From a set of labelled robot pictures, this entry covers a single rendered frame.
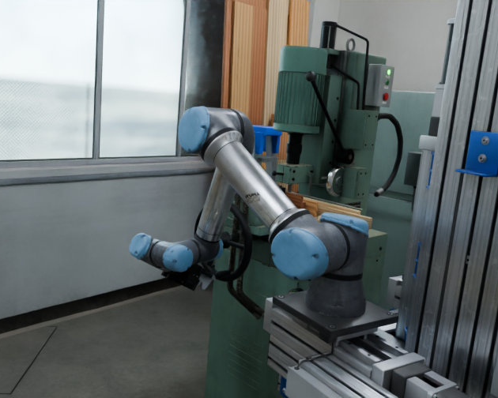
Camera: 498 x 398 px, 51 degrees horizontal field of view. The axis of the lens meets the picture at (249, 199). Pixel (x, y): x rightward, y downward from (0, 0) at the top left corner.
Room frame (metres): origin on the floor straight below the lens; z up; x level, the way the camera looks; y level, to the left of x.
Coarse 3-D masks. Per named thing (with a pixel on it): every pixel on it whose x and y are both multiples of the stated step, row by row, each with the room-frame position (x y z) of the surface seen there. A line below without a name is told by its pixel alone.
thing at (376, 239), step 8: (368, 232) 2.14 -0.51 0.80; (376, 232) 2.16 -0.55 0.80; (384, 232) 2.17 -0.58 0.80; (256, 240) 1.90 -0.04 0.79; (264, 240) 1.88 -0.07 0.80; (368, 240) 2.06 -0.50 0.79; (376, 240) 2.10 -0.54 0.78; (384, 240) 2.14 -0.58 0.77; (256, 248) 1.90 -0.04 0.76; (264, 248) 1.87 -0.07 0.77; (368, 248) 2.06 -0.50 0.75; (376, 248) 2.11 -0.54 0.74; (384, 248) 2.15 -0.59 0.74; (256, 256) 1.90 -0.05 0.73; (264, 256) 1.87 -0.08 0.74; (272, 256) 1.84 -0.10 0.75; (368, 256) 2.07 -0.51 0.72; (272, 264) 1.84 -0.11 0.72
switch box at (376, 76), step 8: (376, 64) 2.12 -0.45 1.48; (368, 72) 2.14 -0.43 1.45; (376, 72) 2.11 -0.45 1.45; (384, 72) 2.11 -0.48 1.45; (392, 72) 2.15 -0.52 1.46; (368, 80) 2.13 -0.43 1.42; (376, 80) 2.11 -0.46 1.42; (384, 80) 2.12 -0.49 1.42; (392, 80) 2.16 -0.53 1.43; (368, 88) 2.13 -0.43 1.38; (376, 88) 2.10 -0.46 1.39; (384, 88) 2.12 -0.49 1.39; (368, 96) 2.13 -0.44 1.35; (376, 96) 2.10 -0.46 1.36; (368, 104) 2.12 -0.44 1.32; (376, 104) 2.10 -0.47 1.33; (384, 104) 2.13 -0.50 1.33
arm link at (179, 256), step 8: (152, 248) 1.46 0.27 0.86; (160, 248) 1.44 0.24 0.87; (168, 248) 1.42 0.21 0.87; (176, 248) 1.41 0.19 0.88; (184, 248) 1.42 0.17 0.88; (192, 248) 1.47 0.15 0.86; (152, 256) 1.45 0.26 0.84; (160, 256) 1.42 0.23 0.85; (168, 256) 1.40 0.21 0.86; (176, 256) 1.39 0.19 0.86; (184, 256) 1.41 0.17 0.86; (192, 256) 1.43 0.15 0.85; (160, 264) 1.43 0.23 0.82; (168, 264) 1.40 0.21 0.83; (176, 264) 1.39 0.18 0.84; (184, 264) 1.41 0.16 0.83; (192, 264) 1.48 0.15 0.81
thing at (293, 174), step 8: (280, 168) 2.00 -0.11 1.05; (288, 168) 1.97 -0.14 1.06; (296, 168) 1.99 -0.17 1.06; (304, 168) 2.02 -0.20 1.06; (312, 168) 2.06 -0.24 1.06; (280, 176) 2.00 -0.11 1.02; (288, 176) 1.97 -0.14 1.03; (296, 176) 1.99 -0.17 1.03; (304, 176) 2.03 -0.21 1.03; (288, 184) 2.02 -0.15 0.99
